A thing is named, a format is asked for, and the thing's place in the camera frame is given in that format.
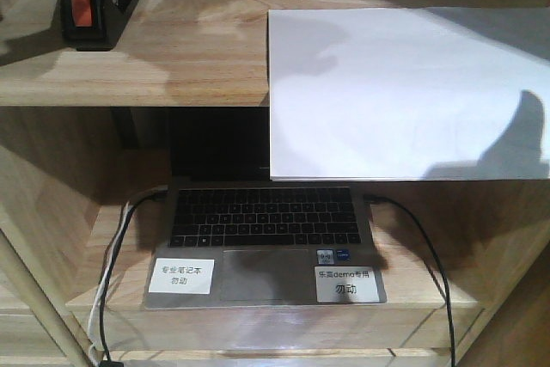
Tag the grey laptop with black keys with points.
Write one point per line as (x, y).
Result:
(265, 237)

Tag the white label sticker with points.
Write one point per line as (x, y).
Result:
(182, 276)
(346, 284)

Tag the white label sticker left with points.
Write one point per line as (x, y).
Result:
(182, 276)

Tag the white label sticker right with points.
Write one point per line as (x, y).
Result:
(346, 284)

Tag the black stapler with orange pad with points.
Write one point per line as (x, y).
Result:
(94, 25)

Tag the white paper sheets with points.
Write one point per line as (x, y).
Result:
(409, 94)

